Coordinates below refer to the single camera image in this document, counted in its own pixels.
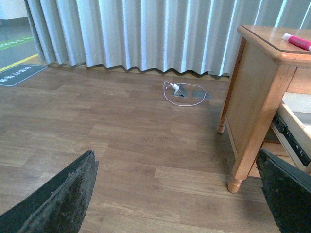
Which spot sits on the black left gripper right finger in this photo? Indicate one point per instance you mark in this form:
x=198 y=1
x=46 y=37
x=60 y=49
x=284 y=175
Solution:
x=287 y=191

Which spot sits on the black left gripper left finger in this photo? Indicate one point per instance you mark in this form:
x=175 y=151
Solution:
x=58 y=206

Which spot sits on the wooden drawer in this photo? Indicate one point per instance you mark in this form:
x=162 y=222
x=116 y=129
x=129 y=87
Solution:
x=295 y=110

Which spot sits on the pink marker with white caps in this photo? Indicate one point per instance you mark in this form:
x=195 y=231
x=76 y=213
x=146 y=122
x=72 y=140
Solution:
x=297 y=41

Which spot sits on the wooden nightstand cabinet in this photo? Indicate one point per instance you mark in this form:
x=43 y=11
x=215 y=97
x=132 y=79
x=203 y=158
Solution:
x=266 y=67

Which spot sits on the closed metal floor plate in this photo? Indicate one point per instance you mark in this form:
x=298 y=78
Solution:
x=201 y=94

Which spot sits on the grey floor sign sticker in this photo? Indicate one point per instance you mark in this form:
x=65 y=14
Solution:
x=19 y=73

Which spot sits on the open metal floor socket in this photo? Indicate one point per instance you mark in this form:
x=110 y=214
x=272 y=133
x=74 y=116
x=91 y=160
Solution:
x=179 y=90

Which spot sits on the grey pleated curtain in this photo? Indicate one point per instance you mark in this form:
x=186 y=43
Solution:
x=197 y=35

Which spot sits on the black drawer slide rail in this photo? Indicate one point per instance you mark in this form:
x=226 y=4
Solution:
x=283 y=129

